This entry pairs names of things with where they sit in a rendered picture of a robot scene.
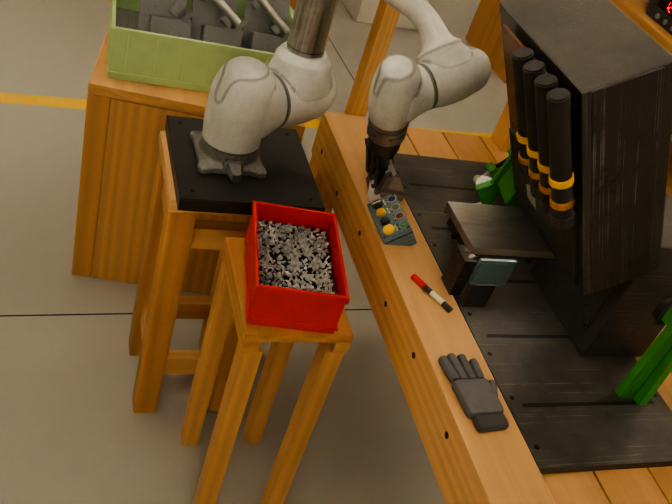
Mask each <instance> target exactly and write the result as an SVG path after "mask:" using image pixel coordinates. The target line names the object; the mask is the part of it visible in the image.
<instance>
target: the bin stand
mask: <svg viewBox="0 0 672 504"><path fill-rule="evenodd" d="M221 256H222V263H221V267H220V272H219V276H218V280H217V284H216V288H215V292H214V296H213V301H212V305H211V309H210V313H209V317H208V321H207V325H206V329H205V334H204V338H203V342H202V346H201V350H200V354H199V358H198V363H197V367H196V371H195V375H194V379H193V383H192V387H191V391H190V396H189V400H188V404H187V408H186V412H185V416H184V420H183V425H182V429H181V433H180V434H181V443H182V446H190V445H198V441H199V438H200V434H201V430H202V426H203V423H204V419H205V415H206V411H207V408H208V404H209V400H210V396H211V393H212V389H213V385H214V381H215V378H216V374H217V370H218V366H219V363H220V359H221V355H222V351H223V348H224V344H225V340H226V336H227V333H228V329H229V325H230V322H231V318H232V314H233V316H234V321H235V326H236V331H237V336H238V344H237V347H236V351H235V354H234V358H233V361H232V365H231V368H230V372H229V376H228V379H227V383H226V386H225V390H224V393H223V397H222V400H221V404H220V408H219V411H218V415H217V418H216V422H215V425H214V429H213V432H212V436H211V440H210V443H209V447H208V450H207V454H206V457H205V461H204V464H203V468H202V471H201V475H200V479H199V482H198V486H197V489H196V493H195V496H194V500H193V503H192V504H216V501H217V497H218V494H219V491H220V488H221V485H222V481H223V478H224V475H225V472H226V469H227V465H228V462H229V459H230V456H231V453H232V450H233V446H234V443H235V440H236V437H237V434H238V430H239V427H240V424H241V421H242V418H243V414H244V411H245V408H246V405H247V402H248V398H249V395H250V392H251V389H252V386H253V382H254V379H255V376H256V373H257V370H258V366H259V363H260V360H261V357H262V354H263V349H262V345H261V342H271V345H270V348H269V351H268V354H267V357H266V360H265V363H264V366H263V370H262V373H261V376H260V379H259V382H258V385H257V388H256V392H255V395H254V398H253V401H252V404H251V407H250V410H249V414H248V417H247V420H246V423H245V426H244V429H243V435H244V440H245V443H260V441H261V438H262V435H263V432H264V429H265V426H266V423H267V420H268V417H269V414H270V412H271V409H272V406H273V403H274V400H275V397H276V394H277V391H278V388H279V385H280V383H281V380H282V377H283V374H284V371H285V368H286V365H287V362H288V359H289V356H290V354H291V351H292V348H293V345H294V342H311V343H319V344H318V347H317V350H316V352H315V355H314V358H313V360H312V363H311V366H310V368H309V371H308V374H307V376H306V379H305V382H304V384H303V387H302V390H301V392H300V395H299V398H298V401H297V403H296V406H295V409H294V411H293V414H292V417H291V419H290V422H289V425H288V427H287V430H286V433H285V435H284V438H283V441H282V443H281V446H280V449H279V452H278V454H277V457H276V460H275V462H274V465H273V468H272V470H271V473H270V476H269V478H268V481H267V484H266V486H265V489H264V492H263V495H262V497H261V500H260V503H259V504H283V503H284V500H285V498H286V495H287V493H288V490H289V488H290V485H291V483H292V480H293V478H294V475H295V473H296V470H297V468H298V465H299V463H300V461H301V458H302V456H303V453H304V451H305V448H306V446H307V443H308V441H309V438H310V436H311V433H312V431H313V428H314V426H315V424H316V421H317V419H318V416H319V414H320V411H321V409H322V406H323V404H324V401H325V399H326V396H327V394H328V391H329V389H330V386H331V384H332V382H333V379H334V377H335V374H336V372H337V369H338V367H339V364H340V362H341V359H342V357H343V354H344V353H348V350H349V348H350V345H351V342H352V340H353V338H354V334H353V331H352V329H351V326H350V323H349V320H348V317H347V314H346V311H345V308H343V311H342V313H341V316H340V318H339V321H338V331H337V332H336V331H334V334H327V333H318V332H310V331H302V330H294V329H286V328H278V327H269V326H261V325H253V324H248V323H247V320H246V274H245V238H236V237H225V240H224V245H223V248H222V252H221Z"/></svg>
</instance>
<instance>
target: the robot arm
mask: <svg viewBox="0 0 672 504"><path fill-rule="evenodd" d="M337 1H338V0H297V1H296V6H295V10H294V14H293V19H292V23H291V27H290V32H289V36H288V40H287V41H286V42H284V43H283V44H281V45H280V46H279V47H277V49H276V51H275V53H274V55H273V57H272V59H271V60H270V62H269V64H268V65H266V64H265V63H264V62H262V61H260V60H258V59H256V58H253V57H248V56H239V57H235V58H233V59H230V60H228V61H227V62H226V63H225V64H224V65H223V66H222V67H221V68H220V70H219V71H218V72H217V74H216V76H215V78H214V80H213V82H212V85H211V88H210V91H209V95H208V99H207V103H206V108H205V113H204V120H203V130H202V132H201V131H192V132H191V133H190V139H191V140H192V141H193V143H194V148H195V152H196V157H197V161H198V165H197V171H198V172H199V173H202V174H210V173H218V174H227V175H228V176H229V178H230V180H231V181H232V182H240V180H241V175H244V176H253V177H257V178H264V177H265V176H266V169H265V168H264V167H263V165H262V163H261V160H260V157H259V146H260V143H261V139H262V138H264V137H266V136H267V135H269V134H270V133H271V132H273V131H274V130H276V129H277V128H284V127H290V126H294V125H298V124H302V123H305V122H308V121H311V120H313V119H315V118H317V117H319V116H321V115H322V114H324V113H325V112H326V111H327V110H328V109H329V108H330V107H331V105H332V104H333V102H334V101H335V98H336V95H337V82H336V78H335V75H334V73H333V71H332V70H331V61H330V58H329V56H328V54H327V53H326V51H325V47H326V43H327V39H328V36H329V32H330V28H331V24H332V20H333V17H334V13H335V9H336V5H337ZM384 1H385V2H386V3H388V4H389V5H390V6H392V7H393V8H395V9H396V10H397V11H399V12H400V13H401V14H403V15H404V16H405V17H406V18H408V19H409V20H410V21H411V22H412V23H413V24H414V26H415V27H416V29H417V30H418V32H419V34H420V37H421V41H422V48H421V51H420V53H419V55H418V64H416V63H415V61H414V60H413V59H411V58H410V57H408V56H406V55H402V54H395V55H390V56H388V57H386V58H385V59H384V60H383V61H382V62H381V63H380V64H379V66H378V68H377V70H376V72H375V74H374V77H373V79H372V83H371V87H370V91H369V98H368V108H369V117H368V125H367V134H368V136H369V137H367V138H365V146H366V172H367V173H369V179H370V181H369V189H368V194H367V199H368V201H369V202H372V201H374V200H377V199H379V198H380V194H381V192H382V190H385V189H388V188H389V186H390V185H391V183H392V181H393V179H394V177H395V176H396V175H398V174H399V171H398V170H395V168H394V166H393V164H394V156H395V154H396V153H397V152H398V151H399V148H400V144H401V143H402V141H403V140H404V139H405V136H406V132H407V127H408V125H409V121H412V120H413V119H414V118H416V117H417V116H419V115H420V114H422V113H424V112H426V111H428V110H430V109H434V108H438V107H444V106H448V105H451V104H454V103H456V102H459V101H462V100H464V99H466V98H468V97H469V96H471V95H472V94H474V93H476V92H477V91H479V90H480V89H482V88H483V87H484V86H485V85H486V83H487V82H488V80H489V77H490V75H491V63H490V60H489V58H488V56H487V55H486V53H485V52H483V51H482V50H480V49H478V48H475V47H468V46H466V45H464V44H463V42H462V40H461V39H459V38H456V37H454V36H453V35H451V34H450V33H449V31H448V30H447V28H446V26H445V24H444V23H443V21H442V19H441V18H440V16H439V15H438V13H437V12H436V11H435V10H434V8H433V7H432V6H431V5H430V4H429V3H428V2H427V1H426V0H384ZM370 166H371V167H370Z"/></svg>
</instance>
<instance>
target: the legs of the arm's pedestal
mask: <svg viewBox="0 0 672 504"><path fill-rule="evenodd" d="M196 215H197V214H192V213H176V212H168V207H167V200H166V193H165V186H164V179H163V172H162V165H161V158H160V150H159V153H158V160H157V166H156V172H155V178H154V185H153V191H152V197H151V204H150V210H149V216H148V222H147V229H146V235H145V241H144V248H143V254H142V260H141V266H140V273H139V279H138V285H137V292H136V298H135V304H134V310H133V317H132V323H131V329H130V336H129V354H130V356H139V362H138V367H137V373H136V379H135V385H134V390H133V396H132V397H133V412H134V413H155V412H156V410H157V405H158V400H159V395H160V390H161V385H162V380H163V376H164V374H195V371H196V367H197V363H198V358H199V354H200V350H201V346H202V342H203V338H204V334H205V329H206V325H207V321H208V317H209V313H210V309H211V305H212V301H213V296H214V292H215V288H216V284H217V280H218V276H219V272H220V267H221V263H222V256H221V252H222V248H223V245H224V240H225V237H236V238H245V230H248V226H249V222H250V218H251V217H238V216H228V220H227V221H211V220H196ZM190 248H196V249H216V250H220V253H219V258H218V262H217V266H216V270H215V274H214V279H213V283H212V287H211V291H210V295H209V296H180V293H181V288H182V283H183V279H184V274H185V269H186V264H187V259H188V254H189V249H190ZM175 318H177V319H204V321H203V325H202V329H201V333H200V338H199V348H200V350H169V346H170V342H171V337H172V332H173V327H174V322H175ZM237 344H238V336H237V331H236V326H235V321H234V316H233V314H232V318H231V322H230V325H229V329H228V333H227V336H226V340H225V344H224V348H223V351H222V355H221V359H220V363H219V366H218V370H217V374H216V378H215V381H214V385H213V389H212V393H211V396H210V400H209V404H208V405H209V411H219V408H220V404H221V400H222V397H223V393H224V390H225V386H226V383H227V379H228V376H229V372H230V368H231V365H232V361H233V358H234V354H235V351H236V347H237Z"/></svg>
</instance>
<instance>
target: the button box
mask: <svg viewBox="0 0 672 504"><path fill-rule="evenodd" d="M390 196H395V200H394V201H388V198H389V197H390ZM379 200H381V201H382V205H381V206H380V207H379V208H384V209H385V211H386V213H385V214H384V215H383V216H378V215H377V214H376V211H377V209H379V208H374V207H373V206H372V203H373V202H371V203H369V204H367V207H368V209H369V211H370V214H371V216H372V218H373V221H374V223H375V225H376V228H377V230H378V232H379V235H380V237H381V239H382V241H383V243H384V244H386V245H401V246H412V245H414V244H416V243H417V241H416V238H415V235H414V233H413V231H412V227H411V225H410V223H409V221H408V219H407V217H406V215H405V213H404V211H403V209H402V207H401V205H400V203H399V201H398V199H397V196H396V194H395V193H392V194H390V195H387V196H385V197H383V198H380V199H379ZM395 204H398V205H399V208H398V209H396V210H393V209H392V206H393V205H395ZM398 213H403V217H402V218H396V214H398ZM384 216H387V217H388V218H389V220H390V221H389V223H388V224H391V225H393V226H394V229H395V230H394V232H393V233H391V234H385V233H384V232H383V228H384V226H386V225H388V224H386V225H382V224H381V223H380V219H381V218H382V217H384ZM403 221H406V222H407V223H408V224H407V226H405V227H401V226H400V223H401V222H403Z"/></svg>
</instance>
